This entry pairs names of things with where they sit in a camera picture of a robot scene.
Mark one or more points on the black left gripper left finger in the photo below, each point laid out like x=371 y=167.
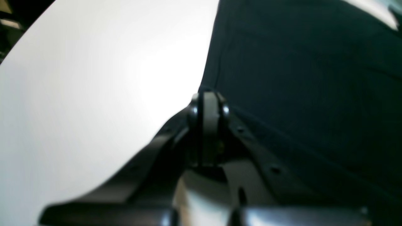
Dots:
x=142 y=191

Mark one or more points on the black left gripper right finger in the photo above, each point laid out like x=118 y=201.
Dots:
x=263 y=191

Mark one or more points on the black T-shirt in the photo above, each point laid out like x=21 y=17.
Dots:
x=318 y=82

